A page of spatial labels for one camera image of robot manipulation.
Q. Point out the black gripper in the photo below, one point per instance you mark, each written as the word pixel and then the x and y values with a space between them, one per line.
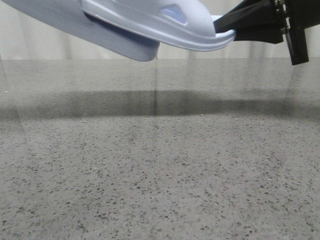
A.
pixel 253 21

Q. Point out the light blue slipper inserted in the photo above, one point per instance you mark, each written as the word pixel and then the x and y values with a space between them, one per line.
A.
pixel 186 24

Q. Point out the light blue slipper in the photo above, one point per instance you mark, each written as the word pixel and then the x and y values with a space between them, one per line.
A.
pixel 67 16

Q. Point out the pale green curtain backdrop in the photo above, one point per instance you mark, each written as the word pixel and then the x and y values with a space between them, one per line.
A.
pixel 25 38

